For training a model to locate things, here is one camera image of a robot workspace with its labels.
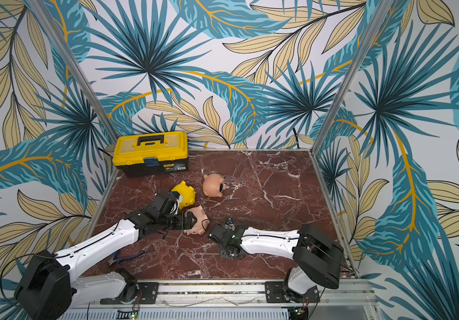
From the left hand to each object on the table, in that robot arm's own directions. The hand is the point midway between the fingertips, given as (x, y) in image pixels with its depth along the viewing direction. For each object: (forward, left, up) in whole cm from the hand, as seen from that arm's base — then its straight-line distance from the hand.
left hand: (187, 223), depth 83 cm
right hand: (-9, -17, -8) cm, 20 cm away
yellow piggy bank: (+15, +2, -1) cm, 15 cm away
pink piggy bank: (+1, -6, -1) cm, 6 cm away
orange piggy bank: (+20, -10, -1) cm, 22 cm away
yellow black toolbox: (+32, +24, +7) cm, 41 cm away
